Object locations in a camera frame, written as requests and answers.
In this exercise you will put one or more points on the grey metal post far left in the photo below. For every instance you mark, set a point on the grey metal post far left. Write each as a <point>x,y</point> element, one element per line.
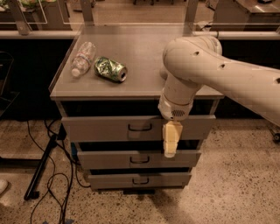
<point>21,24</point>

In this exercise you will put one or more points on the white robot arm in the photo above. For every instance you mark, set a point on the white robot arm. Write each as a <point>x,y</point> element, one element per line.
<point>193,62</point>

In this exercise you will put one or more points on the grey top drawer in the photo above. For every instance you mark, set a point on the grey top drawer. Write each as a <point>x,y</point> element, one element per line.
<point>132,128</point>

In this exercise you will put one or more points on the crushed green soda can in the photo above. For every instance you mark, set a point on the crushed green soda can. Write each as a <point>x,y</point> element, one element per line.
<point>110,69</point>

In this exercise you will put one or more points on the grey drawer cabinet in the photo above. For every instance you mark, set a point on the grey drawer cabinet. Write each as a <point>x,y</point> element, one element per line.
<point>139,48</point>

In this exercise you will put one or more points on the grey drawer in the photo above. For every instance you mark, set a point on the grey drawer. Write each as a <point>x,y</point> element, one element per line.
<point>146,180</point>
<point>132,128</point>
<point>125,159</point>

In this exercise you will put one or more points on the grey bottom drawer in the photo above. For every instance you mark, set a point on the grey bottom drawer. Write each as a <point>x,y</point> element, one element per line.
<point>146,180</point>

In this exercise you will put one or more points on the white horizontal rail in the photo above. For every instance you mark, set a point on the white horizontal rail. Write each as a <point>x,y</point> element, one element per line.
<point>222,35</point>

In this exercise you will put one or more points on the black metal floor bar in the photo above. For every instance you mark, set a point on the black metal floor bar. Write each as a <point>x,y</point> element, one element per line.
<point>31,192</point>

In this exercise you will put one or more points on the grey metal post right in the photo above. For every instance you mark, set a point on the grey metal post right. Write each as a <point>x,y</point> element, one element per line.
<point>191,9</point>

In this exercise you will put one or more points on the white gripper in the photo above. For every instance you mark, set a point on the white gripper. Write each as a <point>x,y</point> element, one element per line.
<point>172,110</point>

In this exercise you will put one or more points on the white shoe tip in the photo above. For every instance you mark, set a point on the white shoe tip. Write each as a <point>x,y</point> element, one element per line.
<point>3,185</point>

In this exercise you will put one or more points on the grey metal post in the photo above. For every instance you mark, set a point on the grey metal post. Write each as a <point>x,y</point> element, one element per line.
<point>21,24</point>
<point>87,12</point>
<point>191,9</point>

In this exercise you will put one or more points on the grey middle drawer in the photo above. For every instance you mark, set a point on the grey middle drawer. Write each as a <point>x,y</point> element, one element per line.
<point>125,159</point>

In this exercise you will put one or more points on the clear plastic water bottle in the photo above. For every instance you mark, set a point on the clear plastic water bottle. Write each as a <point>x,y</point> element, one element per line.
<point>83,59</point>

